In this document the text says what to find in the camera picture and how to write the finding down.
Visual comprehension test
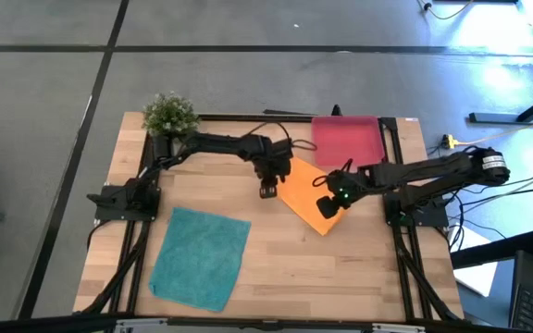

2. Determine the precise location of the black aluminium table frame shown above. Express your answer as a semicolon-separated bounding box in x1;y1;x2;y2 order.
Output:
74;113;463;325

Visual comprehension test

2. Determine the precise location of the black table foot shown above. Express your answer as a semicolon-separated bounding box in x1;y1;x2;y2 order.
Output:
468;84;533;126

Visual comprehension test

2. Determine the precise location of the silver mounting bracket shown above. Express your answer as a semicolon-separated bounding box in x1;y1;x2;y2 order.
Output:
113;317;170;333
371;323;428;333

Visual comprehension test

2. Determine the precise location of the green potted plant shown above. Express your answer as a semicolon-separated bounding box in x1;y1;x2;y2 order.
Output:
142;91;202;138

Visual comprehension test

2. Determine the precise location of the long black frame bar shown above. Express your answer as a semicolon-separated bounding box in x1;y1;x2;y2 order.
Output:
0;313;533;333

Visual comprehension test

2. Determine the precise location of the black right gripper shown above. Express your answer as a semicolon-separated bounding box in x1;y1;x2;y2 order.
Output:
316;168;372;219

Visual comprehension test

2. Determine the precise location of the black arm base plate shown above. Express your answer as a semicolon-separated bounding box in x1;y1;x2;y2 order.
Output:
88;184;162;222
383;191;449;228

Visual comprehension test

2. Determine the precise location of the white paper sheet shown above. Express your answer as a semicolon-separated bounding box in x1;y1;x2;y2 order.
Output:
448;224;499;298

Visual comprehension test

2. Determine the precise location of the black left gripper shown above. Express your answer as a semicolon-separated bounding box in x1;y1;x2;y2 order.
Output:
252;137;294;200

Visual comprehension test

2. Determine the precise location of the black cable with plug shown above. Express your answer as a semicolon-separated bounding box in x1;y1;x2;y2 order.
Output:
416;0;475;21

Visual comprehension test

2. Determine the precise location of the black desk crossbar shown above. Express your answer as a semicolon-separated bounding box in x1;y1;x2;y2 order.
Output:
450;229;533;270

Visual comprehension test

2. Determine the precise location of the orange microfiber towel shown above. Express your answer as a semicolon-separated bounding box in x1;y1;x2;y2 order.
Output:
277;155;356;237

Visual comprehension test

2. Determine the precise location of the pink plastic basket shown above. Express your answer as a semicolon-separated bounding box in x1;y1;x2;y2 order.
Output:
311;115;387;168

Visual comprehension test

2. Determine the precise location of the teal microfiber towel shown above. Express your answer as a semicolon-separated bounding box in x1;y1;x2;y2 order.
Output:
148;206;253;314

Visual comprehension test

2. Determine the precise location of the yellow floor cable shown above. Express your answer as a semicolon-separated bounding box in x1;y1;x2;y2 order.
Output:
455;112;533;147

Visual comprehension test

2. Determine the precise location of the flat black bar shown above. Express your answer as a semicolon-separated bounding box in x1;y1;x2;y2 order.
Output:
263;108;317;117

